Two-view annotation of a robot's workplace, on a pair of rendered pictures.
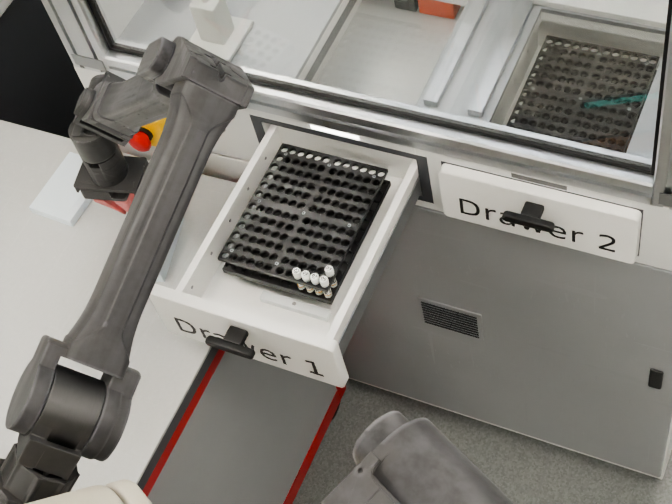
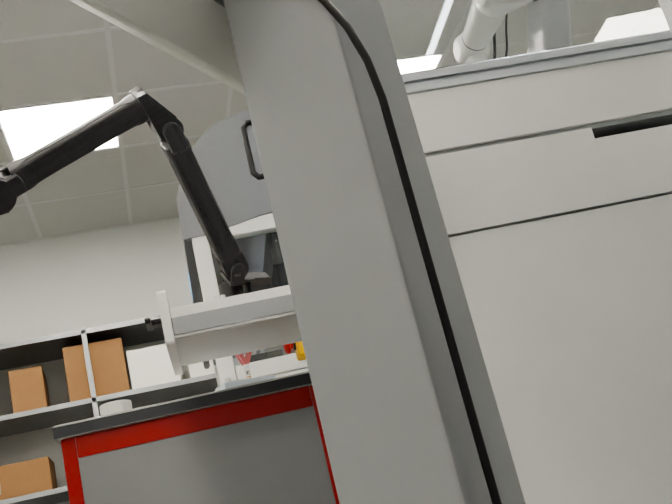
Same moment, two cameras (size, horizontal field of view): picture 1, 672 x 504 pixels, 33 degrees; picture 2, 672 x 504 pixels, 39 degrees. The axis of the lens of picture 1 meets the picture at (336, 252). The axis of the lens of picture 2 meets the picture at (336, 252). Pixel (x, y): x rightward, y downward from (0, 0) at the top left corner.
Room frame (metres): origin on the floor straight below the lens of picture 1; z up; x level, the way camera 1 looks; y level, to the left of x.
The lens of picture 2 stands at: (-0.26, -1.39, 0.38)
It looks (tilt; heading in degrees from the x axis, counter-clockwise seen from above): 17 degrees up; 43
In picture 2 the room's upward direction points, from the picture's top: 14 degrees counter-clockwise
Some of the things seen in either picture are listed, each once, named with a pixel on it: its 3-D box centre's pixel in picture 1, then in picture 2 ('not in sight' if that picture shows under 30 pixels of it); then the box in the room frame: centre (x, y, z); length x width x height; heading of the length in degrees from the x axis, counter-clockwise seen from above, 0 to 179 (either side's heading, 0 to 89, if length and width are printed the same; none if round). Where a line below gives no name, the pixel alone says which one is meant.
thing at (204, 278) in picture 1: (310, 222); (271, 319); (1.03, 0.02, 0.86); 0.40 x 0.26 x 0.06; 143
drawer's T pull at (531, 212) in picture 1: (531, 214); not in sight; (0.90, -0.28, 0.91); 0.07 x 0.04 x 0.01; 53
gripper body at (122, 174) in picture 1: (106, 164); not in sight; (1.17, 0.29, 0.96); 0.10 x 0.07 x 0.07; 66
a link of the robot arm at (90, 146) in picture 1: (93, 135); (234, 293); (1.17, 0.29, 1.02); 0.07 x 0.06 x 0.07; 159
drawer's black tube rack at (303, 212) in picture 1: (307, 225); not in sight; (1.02, 0.03, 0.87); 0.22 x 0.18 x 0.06; 143
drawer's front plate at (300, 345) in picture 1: (247, 335); (170, 335); (0.86, 0.15, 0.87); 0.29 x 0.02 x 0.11; 53
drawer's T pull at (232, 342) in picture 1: (234, 340); (154, 323); (0.84, 0.17, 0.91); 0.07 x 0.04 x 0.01; 53
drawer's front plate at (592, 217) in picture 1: (537, 213); not in sight; (0.92, -0.29, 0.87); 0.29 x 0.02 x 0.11; 53
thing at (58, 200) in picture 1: (71, 188); not in sight; (1.31, 0.40, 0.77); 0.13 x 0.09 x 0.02; 140
